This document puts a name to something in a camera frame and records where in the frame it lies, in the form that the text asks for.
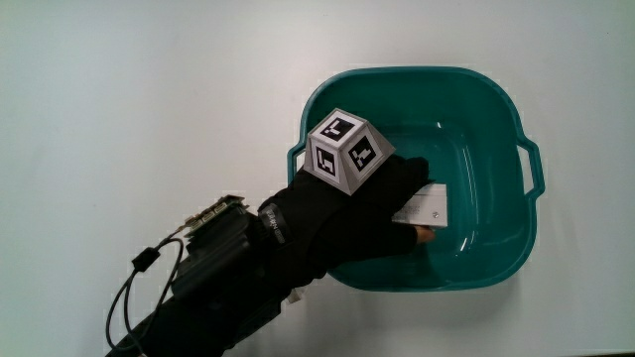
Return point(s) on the person's left hand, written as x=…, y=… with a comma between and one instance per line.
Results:
x=342, y=223

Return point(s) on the white milk carton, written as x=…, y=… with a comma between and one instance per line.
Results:
x=426, y=205

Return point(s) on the black forearm electronics module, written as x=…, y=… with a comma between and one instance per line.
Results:
x=218, y=248

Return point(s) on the person's left forearm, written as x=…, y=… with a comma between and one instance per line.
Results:
x=198, y=322

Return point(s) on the green plastic basin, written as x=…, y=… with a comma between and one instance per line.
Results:
x=421, y=99

